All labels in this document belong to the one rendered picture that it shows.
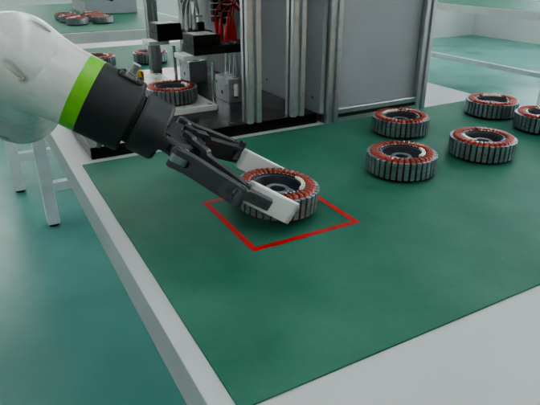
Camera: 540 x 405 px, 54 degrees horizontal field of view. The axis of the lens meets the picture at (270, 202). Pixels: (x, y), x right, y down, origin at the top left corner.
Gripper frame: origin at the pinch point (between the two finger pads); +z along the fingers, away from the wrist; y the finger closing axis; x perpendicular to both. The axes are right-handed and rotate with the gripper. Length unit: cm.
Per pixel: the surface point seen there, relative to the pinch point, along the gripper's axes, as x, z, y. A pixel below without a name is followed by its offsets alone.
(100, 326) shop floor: 92, -1, 75
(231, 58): -5, -6, 56
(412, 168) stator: -10.4, 19.5, 7.4
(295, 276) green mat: 2.8, 1.9, -16.4
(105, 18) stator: 33, -52, 236
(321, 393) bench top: 3.1, 1.5, -33.4
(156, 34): 1, -23, 73
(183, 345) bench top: 8.9, -8.2, -26.2
